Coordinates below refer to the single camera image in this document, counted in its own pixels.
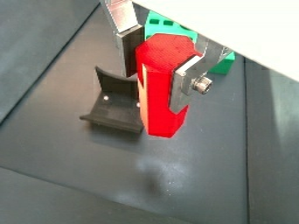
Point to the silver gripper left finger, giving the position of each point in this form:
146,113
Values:
127,30

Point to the red hexagon peg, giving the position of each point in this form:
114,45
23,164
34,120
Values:
159,56

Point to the black curved holder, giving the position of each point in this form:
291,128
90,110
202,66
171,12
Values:
115,109

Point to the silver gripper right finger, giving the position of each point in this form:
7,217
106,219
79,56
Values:
189,76

